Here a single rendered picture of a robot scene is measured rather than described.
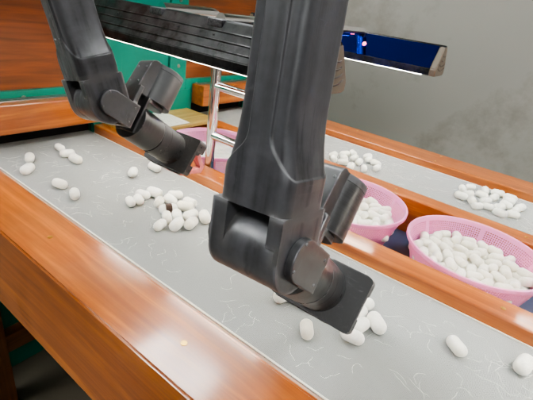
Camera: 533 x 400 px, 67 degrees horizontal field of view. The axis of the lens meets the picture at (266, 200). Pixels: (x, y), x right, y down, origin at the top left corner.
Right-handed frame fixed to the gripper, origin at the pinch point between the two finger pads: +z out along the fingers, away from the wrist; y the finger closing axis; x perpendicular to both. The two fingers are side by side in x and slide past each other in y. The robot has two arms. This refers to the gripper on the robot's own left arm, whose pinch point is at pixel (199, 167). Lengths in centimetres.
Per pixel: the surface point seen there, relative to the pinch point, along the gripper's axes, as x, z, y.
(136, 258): 19.1, -8.0, -3.8
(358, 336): 13.1, -2.4, -40.1
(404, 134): -81, 147, 5
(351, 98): -90, 139, 40
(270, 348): 19.5, -8.2, -31.4
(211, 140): -9.5, 14.9, 12.9
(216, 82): -20.5, 6.7, 12.7
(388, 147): -41, 69, -12
